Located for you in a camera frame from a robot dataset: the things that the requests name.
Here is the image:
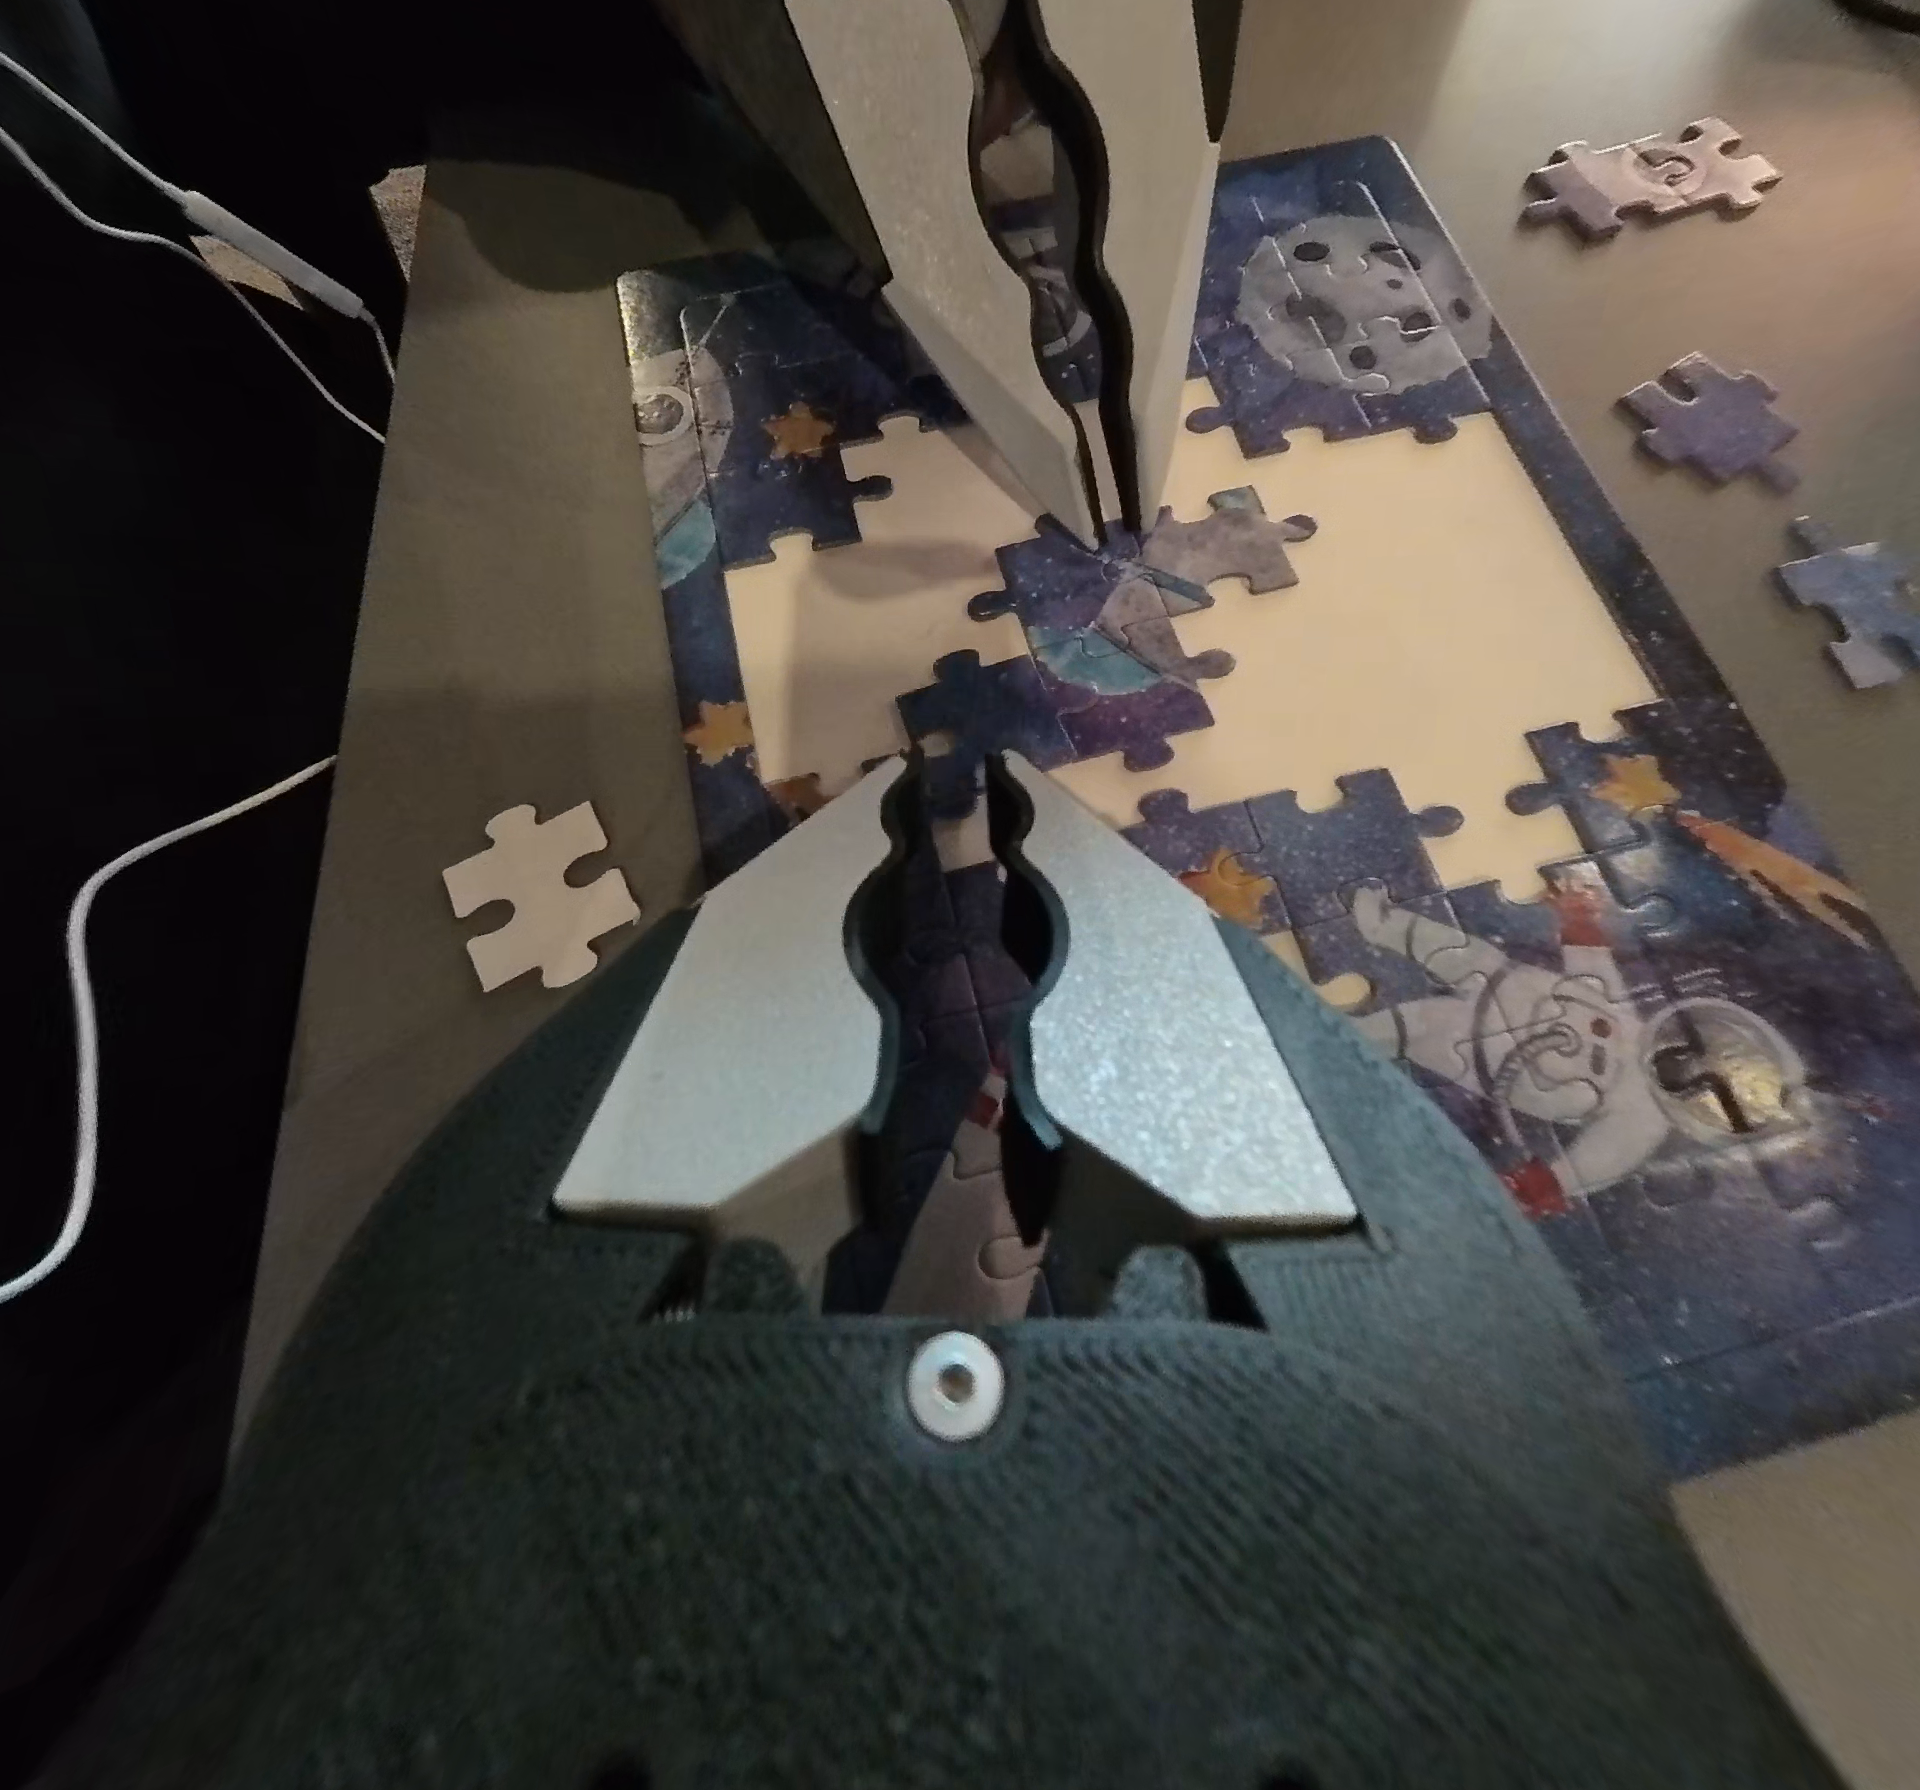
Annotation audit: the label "purple jigsaw puzzle piece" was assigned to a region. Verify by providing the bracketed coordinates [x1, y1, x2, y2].
[1617, 348, 1800, 494]

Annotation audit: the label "space jigsaw puzzle tray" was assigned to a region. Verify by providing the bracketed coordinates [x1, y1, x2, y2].
[616, 136, 1920, 1484]

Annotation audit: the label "white earphone cable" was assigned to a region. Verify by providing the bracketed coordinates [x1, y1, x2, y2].
[0, 46, 398, 451]

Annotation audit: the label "white jigsaw puzzle piece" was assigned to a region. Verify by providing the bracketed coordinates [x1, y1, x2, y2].
[442, 800, 644, 995]

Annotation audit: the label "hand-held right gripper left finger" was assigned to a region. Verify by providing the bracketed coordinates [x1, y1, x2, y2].
[549, 754, 923, 1219]

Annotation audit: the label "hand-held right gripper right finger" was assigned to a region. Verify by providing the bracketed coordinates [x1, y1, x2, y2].
[982, 751, 1361, 1245]

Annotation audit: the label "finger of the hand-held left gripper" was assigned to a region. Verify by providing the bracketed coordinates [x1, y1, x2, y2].
[785, 0, 1104, 550]
[1029, 0, 1222, 536]

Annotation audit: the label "grey helmet jigsaw puzzle piece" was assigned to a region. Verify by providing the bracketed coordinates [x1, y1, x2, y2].
[1634, 113, 1787, 220]

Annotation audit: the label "planet ring puzzle pieces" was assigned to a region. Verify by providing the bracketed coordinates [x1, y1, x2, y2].
[1521, 141, 1657, 235]

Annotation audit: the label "joined purple puzzle piece cluster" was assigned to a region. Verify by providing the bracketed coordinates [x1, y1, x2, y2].
[898, 485, 1322, 778]

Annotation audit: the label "blue jigsaw puzzle piece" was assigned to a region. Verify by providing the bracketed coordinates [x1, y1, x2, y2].
[1777, 515, 1920, 694]

